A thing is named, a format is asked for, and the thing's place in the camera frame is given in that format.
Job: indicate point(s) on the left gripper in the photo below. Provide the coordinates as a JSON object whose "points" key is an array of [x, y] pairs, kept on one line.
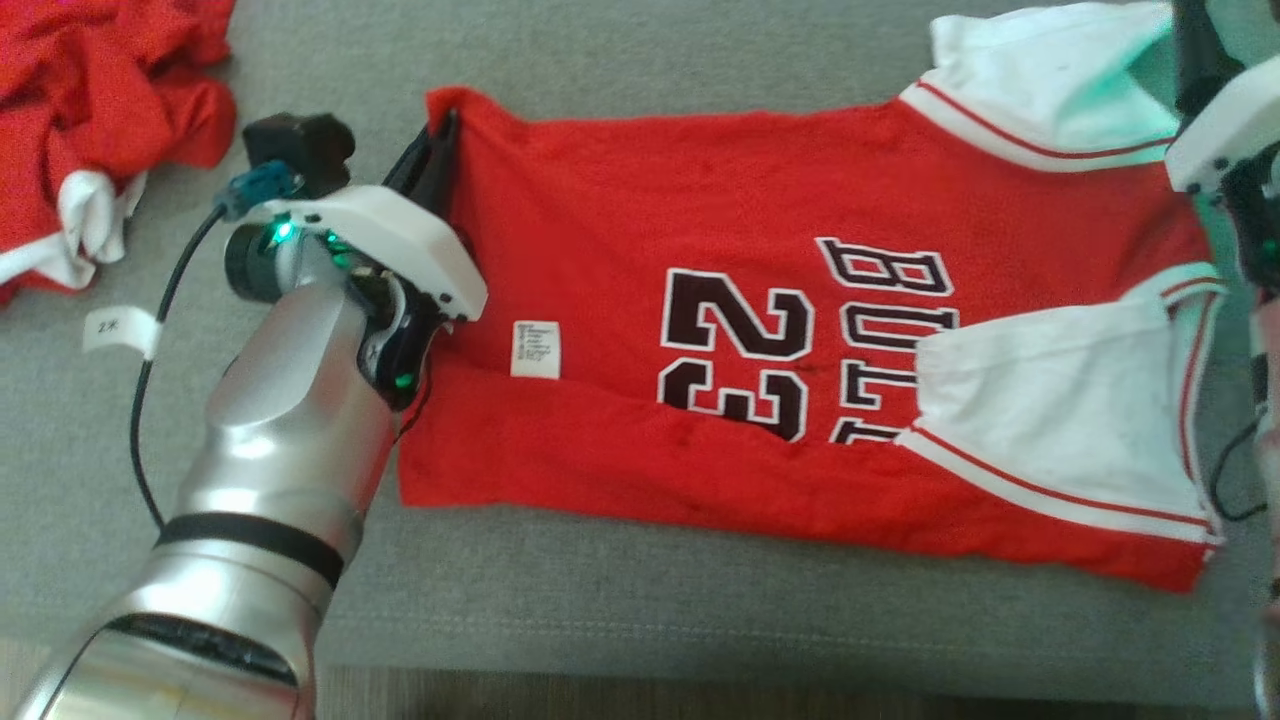
{"points": [[400, 250]]}

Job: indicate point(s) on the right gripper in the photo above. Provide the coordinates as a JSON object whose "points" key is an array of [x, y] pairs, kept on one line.
{"points": [[1240, 140]]}

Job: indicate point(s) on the red Bulls 23 jersey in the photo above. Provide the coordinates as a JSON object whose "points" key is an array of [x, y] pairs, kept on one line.
{"points": [[600, 200]]}

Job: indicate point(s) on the red white-trimmed garment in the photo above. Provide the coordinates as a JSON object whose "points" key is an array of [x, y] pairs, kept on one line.
{"points": [[100, 80]]}

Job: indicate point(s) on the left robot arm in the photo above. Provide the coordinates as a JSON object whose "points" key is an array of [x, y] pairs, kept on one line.
{"points": [[280, 450]]}

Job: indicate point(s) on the grey sofa chaise cushion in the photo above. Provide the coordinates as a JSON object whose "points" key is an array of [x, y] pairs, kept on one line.
{"points": [[700, 630]]}

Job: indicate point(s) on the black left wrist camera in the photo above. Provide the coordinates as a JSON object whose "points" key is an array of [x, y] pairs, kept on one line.
{"points": [[300, 150]]}

